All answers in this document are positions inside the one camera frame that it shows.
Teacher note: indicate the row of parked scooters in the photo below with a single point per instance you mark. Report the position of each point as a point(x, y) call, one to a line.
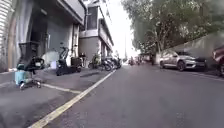
point(106, 64)

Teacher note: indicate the pole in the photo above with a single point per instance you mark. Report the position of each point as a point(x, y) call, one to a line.
point(125, 46)

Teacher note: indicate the grey building with overhanging storey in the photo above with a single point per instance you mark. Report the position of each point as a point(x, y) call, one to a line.
point(90, 46)

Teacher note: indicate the black parked scooter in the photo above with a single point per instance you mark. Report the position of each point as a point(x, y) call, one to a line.
point(63, 65)

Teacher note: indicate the grey concrete building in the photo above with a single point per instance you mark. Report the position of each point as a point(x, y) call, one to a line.
point(56, 33)

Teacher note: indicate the row of trees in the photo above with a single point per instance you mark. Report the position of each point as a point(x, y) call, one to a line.
point(160, 20)

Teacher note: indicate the silver car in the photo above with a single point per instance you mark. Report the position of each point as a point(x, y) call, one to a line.
point(180, 60)

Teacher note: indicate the grey paved roadside strip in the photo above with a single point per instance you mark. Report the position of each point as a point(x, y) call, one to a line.
point(20, 106)

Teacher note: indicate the dark red car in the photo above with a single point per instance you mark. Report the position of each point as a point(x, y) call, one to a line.
point(219, 56)

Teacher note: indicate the grey concrete wall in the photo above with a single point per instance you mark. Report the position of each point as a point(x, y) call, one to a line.
point(200, 46)

